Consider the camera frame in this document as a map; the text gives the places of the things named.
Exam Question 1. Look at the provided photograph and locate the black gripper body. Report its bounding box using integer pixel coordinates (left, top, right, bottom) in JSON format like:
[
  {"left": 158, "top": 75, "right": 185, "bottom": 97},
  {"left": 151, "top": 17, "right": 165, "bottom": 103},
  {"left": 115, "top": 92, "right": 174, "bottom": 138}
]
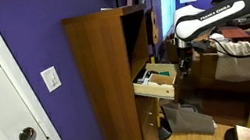
[{"left": 175, "top": 46, "right": 198, "bottom": 72}]

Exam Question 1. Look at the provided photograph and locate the small white drawer box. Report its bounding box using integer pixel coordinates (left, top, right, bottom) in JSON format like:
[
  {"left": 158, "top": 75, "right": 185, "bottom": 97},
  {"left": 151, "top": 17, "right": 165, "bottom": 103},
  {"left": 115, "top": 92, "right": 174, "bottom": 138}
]
[{"left": 145, "top": 68, "right": 178, "bottom": 93}]

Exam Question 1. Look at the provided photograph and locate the light wood cabinet drawer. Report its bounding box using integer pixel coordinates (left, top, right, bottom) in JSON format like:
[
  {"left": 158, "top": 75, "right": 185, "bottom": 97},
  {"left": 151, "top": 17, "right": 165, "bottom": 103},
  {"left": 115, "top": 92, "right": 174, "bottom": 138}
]
[{"left": 130, "top": 58, "right": 186, "bottom": 107}]

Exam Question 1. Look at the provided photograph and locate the teal square box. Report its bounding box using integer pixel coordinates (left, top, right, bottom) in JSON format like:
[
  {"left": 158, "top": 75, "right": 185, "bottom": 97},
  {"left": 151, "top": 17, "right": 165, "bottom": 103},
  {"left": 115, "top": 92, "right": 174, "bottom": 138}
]
[{"left": 159, "top": 70, "right": 171, "bottom": 79}]

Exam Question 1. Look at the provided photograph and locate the wooden ukulele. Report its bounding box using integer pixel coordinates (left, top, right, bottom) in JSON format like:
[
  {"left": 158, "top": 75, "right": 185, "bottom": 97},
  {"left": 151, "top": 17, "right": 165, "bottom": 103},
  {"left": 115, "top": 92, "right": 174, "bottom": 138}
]
[{"left": 144, "top": 0, "right": 162, "bottom": 46}]

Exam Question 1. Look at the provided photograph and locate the white printed paper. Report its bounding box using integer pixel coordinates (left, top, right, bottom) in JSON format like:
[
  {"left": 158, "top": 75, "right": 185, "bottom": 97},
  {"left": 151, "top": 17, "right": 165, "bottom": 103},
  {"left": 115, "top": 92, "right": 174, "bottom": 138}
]
[{"left": 135, "top": 71, "right": 151, "bottom": 86}]

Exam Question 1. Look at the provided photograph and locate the beige blanket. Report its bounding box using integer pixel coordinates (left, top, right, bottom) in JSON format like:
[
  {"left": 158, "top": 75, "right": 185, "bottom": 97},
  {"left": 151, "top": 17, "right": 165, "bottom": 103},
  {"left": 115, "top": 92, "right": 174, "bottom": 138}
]
[{"left": 209, "top": 28, "right": 250, "bottom": 87}]

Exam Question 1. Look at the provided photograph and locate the bright window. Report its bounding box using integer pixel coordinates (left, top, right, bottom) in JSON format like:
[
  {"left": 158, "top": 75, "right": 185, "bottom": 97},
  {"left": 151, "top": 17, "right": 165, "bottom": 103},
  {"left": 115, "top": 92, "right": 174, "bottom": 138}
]
[{"left": 156, "top": 0, "right": 184, "bottom": 40}]

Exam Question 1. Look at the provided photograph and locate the grey bag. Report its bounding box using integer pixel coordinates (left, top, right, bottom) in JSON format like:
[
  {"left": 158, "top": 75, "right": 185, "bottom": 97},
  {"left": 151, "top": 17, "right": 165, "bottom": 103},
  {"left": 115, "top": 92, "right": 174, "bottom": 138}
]
[{"left": 160, "top": 96, "right": 217, "bottom": 140}]

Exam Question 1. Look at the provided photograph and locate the brown wooden cabinet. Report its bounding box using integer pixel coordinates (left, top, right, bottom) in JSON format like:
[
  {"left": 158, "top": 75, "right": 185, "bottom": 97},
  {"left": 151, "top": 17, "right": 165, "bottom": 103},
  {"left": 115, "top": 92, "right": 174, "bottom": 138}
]
[{"left": 61, "top": 3, "right": 168, "bottom": 140}]

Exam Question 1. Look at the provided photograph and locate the small wooden box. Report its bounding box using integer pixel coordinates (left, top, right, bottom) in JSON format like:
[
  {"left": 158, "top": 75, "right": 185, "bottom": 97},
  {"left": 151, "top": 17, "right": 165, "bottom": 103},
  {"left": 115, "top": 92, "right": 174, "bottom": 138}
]
[{"left": 234, "top": 122, "right": 250, "bottom": 140}]

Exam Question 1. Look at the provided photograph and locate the round metal door knob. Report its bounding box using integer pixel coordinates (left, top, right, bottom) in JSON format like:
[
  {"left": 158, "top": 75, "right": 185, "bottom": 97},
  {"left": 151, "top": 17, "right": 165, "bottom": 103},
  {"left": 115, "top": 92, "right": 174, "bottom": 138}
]
[{"left": 17, "top": 126, "right": 38, "bottom": 140}]

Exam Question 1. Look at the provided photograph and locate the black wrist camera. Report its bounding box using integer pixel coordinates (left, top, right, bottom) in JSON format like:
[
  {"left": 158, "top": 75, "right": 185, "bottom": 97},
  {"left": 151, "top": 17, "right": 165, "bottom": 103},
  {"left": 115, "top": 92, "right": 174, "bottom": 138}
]
[{"left": 192, "top": 39, "right": 213, "bottom": 55}]

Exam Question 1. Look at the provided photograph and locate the brown wooden bed frame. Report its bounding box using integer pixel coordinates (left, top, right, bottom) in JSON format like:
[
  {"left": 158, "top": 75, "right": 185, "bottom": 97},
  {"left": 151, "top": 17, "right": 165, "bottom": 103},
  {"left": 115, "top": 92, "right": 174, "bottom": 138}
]
[{"left": 164, "top": 23, "right": 250, "bottom": 116}]

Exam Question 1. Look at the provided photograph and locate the black cable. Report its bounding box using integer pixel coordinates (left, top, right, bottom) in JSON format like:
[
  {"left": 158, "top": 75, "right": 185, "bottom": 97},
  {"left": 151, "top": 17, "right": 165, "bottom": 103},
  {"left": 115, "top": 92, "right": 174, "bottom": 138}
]
[{"left": 207, "top": 29, "right": 250, "bottom": 64}]

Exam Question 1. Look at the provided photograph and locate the white light switch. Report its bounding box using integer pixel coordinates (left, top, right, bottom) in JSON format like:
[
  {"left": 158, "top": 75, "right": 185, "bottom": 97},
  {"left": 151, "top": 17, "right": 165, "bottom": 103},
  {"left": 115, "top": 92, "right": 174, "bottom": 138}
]
[{"left": 39, "top": 64, "right": 63, "bottom": 94}]

